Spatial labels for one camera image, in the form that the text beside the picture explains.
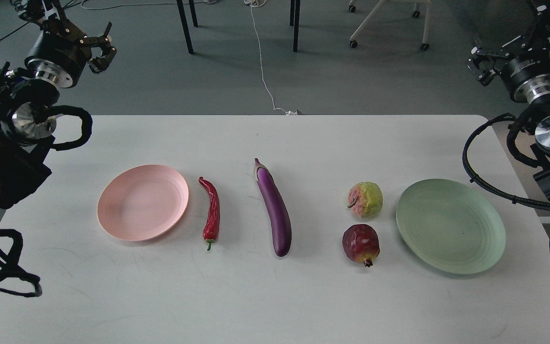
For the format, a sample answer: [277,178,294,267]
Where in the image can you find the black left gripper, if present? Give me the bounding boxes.
[25,19,116,88]

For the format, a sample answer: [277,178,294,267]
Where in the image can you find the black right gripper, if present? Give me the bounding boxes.
[467,45,550,104]

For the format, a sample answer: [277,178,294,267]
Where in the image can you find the dark red pomegranate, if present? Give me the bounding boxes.
[342,224,381,267]

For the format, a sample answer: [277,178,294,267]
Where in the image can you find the purple eggplant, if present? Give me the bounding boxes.
[254,158,292,258]

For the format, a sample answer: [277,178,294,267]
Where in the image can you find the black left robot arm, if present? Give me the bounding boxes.
[0,18,116,298]

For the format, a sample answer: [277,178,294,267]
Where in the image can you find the black table leg left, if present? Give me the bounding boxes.
[175,0,198,55]

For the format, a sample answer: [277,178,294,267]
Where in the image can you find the black table leg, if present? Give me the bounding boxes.
[289,0,301,53]
[175,0,198,55]

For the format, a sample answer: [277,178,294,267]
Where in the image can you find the white rolling chair base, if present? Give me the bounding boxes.
[349,0,434,52]

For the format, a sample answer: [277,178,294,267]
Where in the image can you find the pink plate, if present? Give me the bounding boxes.
[96,165,190,242]

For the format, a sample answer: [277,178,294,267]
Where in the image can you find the green plate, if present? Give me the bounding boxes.
[395,179,507,275]

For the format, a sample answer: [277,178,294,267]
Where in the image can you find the black table leg right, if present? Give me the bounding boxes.
[289,0,301,53]

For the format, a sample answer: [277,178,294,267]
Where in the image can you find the red chili pepper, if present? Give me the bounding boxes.
[199,176,221,252]

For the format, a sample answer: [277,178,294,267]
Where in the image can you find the white floor cable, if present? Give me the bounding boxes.
[244,0,298,116]

